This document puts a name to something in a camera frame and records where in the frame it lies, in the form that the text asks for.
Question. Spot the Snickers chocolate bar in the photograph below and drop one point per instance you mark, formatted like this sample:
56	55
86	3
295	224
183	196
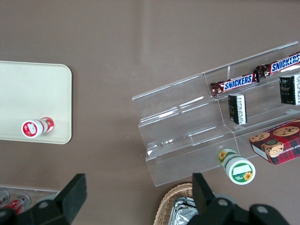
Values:
236	84
281	65

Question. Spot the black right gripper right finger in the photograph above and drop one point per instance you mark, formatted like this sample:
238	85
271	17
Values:
204	199

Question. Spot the small black white box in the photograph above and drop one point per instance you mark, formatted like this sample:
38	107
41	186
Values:
290	89
237	109

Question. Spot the cream plastic tray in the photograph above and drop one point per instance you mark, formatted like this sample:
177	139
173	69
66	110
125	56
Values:
32	93

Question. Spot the green sunflower yogurt bottle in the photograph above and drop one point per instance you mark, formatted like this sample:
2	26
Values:
237	170

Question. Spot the brown wicker basket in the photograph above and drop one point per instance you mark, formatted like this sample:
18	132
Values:
172	201

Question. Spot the silver foil wrapped package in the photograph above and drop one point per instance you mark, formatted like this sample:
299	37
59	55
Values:
181	213

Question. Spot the red plaid cookie box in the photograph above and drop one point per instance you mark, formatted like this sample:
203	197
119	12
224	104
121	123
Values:
279	145

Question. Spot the clear acrylic stepped display stand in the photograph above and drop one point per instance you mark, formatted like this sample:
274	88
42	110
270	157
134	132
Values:
187	131

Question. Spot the red white yogurt bottle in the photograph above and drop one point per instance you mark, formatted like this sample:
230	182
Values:
35	127

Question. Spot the clear plastic bottle holder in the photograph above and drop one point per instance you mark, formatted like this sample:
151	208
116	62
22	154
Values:
35	193

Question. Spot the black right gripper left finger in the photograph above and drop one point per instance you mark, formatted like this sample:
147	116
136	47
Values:
70	197

